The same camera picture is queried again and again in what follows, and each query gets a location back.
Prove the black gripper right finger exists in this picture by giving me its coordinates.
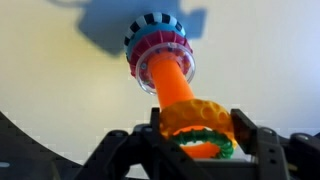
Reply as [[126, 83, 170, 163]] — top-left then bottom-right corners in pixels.
[[230, 108, 320, 180]]

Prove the green ridged ring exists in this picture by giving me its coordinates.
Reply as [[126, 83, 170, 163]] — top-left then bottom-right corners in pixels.
[[171, 128, 235, 160]]

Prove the orange dimpled ring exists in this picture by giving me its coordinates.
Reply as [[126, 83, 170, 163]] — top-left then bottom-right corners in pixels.
[[158, 98, 239, 152]]

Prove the black and white stacker base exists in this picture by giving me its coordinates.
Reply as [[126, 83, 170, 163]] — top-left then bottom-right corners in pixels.
[[123, 11, 187, 57]]

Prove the orange stacker post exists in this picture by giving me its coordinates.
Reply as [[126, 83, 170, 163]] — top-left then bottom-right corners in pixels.
[[147, 52, 222, 160]]

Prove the clear bead-filled ring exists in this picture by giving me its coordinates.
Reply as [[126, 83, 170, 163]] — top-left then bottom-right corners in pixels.
[[134, 41, 197, 96]]

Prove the blue ring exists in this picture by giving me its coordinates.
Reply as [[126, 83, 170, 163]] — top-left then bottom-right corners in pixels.
[[125, 22, 187, 63]]

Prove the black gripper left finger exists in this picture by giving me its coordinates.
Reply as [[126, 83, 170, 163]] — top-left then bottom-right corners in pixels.
[[74, 106, 208, 180]]

